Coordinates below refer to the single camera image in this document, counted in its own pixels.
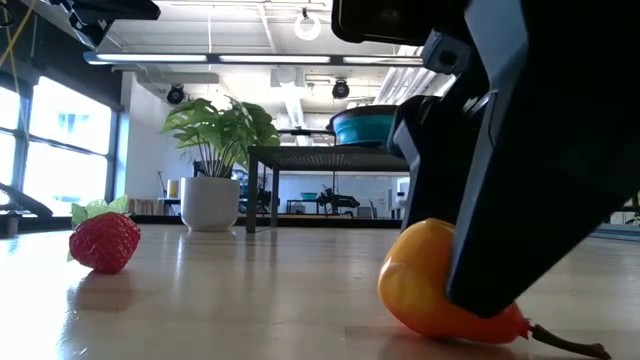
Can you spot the grey perforated metal shelf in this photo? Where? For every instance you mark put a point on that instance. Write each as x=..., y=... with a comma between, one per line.
x=320, y=157

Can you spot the blue grey collapsible colander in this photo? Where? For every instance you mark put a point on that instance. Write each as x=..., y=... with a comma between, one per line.
x=362, y=131

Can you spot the red toy strawberry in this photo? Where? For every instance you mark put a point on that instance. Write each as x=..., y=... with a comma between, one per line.
x=105, y=245

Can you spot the overhead LED light bar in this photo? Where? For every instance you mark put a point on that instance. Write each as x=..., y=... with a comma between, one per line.
x=275, y=58

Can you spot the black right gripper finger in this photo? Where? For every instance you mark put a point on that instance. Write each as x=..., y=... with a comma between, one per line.
x=440, y=160
x=550, y=150

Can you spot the orange toy pear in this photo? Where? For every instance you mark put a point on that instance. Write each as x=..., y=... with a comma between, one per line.
x=415, y=285

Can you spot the large window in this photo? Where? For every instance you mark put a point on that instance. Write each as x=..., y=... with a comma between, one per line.
x=65, y=150

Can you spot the yellow canister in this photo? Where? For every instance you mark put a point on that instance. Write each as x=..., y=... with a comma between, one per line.
x=173, y=188

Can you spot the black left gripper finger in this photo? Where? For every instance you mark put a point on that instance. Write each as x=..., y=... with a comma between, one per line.
x=125, y=10

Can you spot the black ceiling spotlight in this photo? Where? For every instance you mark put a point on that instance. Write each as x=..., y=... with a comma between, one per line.
x=175, y=95
x=340, y=89

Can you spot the light wooden boxes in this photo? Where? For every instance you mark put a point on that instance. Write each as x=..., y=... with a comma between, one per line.
x=142, y=206

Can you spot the black background machine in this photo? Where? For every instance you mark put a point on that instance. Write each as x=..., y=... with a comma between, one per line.
x=340, y=198

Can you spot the teal bin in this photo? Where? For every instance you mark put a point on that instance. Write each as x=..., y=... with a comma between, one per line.
x=308, y=195

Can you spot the silver ventilation duct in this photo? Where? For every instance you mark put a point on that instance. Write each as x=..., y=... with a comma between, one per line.
x=400, y=80

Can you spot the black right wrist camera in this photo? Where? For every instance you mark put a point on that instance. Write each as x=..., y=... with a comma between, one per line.
x=390, y=20

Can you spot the green plant in white pot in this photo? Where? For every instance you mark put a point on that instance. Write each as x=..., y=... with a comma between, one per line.
x=210, y=200

